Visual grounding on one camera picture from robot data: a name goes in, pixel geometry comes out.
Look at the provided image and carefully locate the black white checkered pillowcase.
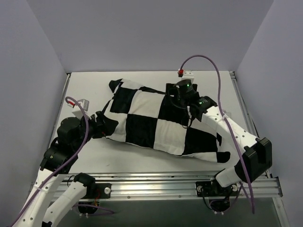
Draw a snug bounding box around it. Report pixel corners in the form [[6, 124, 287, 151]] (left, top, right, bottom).
[[102, 79, 231, 163]]

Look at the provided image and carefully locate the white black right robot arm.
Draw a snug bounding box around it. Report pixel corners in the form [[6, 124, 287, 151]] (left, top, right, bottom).
[[166, 79, 272, 195]]

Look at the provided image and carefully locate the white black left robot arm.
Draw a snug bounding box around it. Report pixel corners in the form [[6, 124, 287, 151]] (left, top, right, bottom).
[[12, 111, 118, 227]]

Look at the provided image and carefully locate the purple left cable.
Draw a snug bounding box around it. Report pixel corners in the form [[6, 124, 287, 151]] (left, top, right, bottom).
[[9, 96, 116, 227]]

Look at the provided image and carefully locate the purple cable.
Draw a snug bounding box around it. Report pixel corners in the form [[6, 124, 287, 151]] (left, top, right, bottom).
[[9, 96, 116, 227], [178, 54, 256, 215]]

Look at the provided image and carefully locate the aluminium left side rail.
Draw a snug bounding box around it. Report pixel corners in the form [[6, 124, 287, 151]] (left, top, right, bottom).
[[47, 73, 71, 147]]

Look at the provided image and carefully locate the aluminium rail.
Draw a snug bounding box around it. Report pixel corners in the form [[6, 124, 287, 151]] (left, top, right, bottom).
[[229, 71, 259, 136], [30, 174, 284, 201], [47, 73, 71, 147]]

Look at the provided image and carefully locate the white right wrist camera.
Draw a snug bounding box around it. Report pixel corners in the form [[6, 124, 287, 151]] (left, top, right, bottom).
[[178, 69, 194, 83]]

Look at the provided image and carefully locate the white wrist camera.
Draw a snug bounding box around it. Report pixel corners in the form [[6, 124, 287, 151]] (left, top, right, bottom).
[[72, 99, 89, 119], [178, 69, 194, 83]]

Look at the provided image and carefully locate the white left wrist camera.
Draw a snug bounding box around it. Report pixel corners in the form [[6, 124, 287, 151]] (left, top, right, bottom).
[[72, 99, 89, 119]]

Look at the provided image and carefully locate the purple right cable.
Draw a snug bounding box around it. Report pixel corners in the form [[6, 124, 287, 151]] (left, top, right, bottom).
[[178, 54, 256, 215]]

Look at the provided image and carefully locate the aluminium right side rail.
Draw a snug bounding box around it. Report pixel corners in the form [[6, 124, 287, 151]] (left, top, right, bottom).
[[229, 71, 259, 136]]

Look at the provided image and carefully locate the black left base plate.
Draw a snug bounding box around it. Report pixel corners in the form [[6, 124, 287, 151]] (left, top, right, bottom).
[[92, 183, 112, 199]]

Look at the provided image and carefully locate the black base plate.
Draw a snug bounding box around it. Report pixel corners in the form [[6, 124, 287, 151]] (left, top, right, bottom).
[[92, 183, 112, 199], [195, 181, 213, 197]]

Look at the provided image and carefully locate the aluminium front rail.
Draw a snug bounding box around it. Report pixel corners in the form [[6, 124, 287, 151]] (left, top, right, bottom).
[[30, 174, 284, 201]]

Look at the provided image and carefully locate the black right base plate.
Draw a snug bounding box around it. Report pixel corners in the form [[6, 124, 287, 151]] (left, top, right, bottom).
[[195, 181, 213, 197]]

